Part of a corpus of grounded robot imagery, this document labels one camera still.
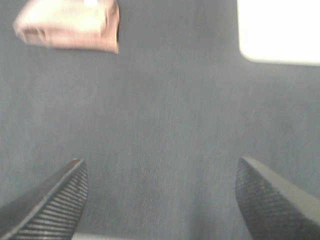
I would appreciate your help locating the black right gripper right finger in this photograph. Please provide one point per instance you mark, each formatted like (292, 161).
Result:
(272, 207)

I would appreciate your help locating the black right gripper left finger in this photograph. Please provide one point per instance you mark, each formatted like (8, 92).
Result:
(52, 210)

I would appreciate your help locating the brown microfibre towel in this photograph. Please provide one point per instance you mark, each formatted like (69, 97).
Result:
(70, 24)

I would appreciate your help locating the white box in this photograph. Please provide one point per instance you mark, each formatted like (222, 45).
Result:
(279, 31)

